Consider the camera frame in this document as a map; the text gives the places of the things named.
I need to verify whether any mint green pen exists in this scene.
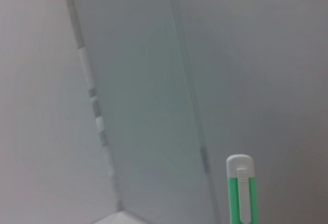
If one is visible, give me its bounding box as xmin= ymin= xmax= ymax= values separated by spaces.
xmin=225 ymin=154 xmax=257 ymax=224

